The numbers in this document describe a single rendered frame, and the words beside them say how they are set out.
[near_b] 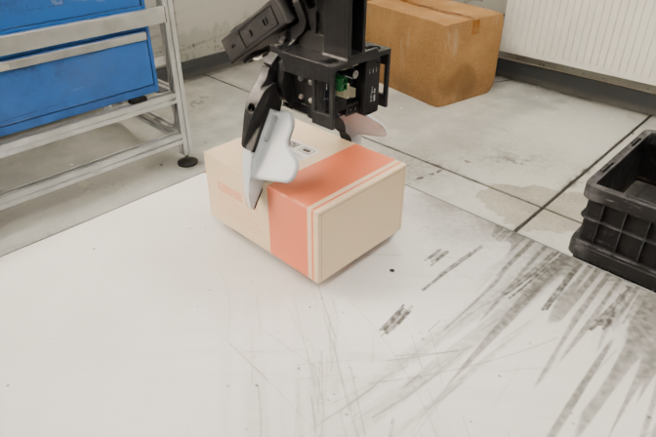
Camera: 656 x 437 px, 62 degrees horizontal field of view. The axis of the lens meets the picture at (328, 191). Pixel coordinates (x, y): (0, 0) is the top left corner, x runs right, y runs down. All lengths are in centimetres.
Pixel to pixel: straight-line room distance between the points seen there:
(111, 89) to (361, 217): 160
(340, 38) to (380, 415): 28
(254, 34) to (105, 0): 149
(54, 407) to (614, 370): 42
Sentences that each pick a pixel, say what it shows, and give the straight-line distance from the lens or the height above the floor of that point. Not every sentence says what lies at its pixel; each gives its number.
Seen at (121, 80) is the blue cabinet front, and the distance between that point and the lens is 203.
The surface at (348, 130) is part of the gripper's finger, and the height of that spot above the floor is 80.
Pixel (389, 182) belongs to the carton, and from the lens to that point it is 52.
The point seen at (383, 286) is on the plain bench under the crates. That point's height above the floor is 70.
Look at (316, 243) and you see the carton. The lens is 47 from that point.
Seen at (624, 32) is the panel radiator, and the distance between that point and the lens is 289.
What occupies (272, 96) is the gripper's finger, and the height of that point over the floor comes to 87.
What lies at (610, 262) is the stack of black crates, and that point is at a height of 47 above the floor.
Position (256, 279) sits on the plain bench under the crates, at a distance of 52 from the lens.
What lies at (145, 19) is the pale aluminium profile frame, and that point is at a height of 59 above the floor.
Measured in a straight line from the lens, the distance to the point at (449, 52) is 271.
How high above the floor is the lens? 103
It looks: 31 degrees down
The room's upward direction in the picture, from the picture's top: straight up
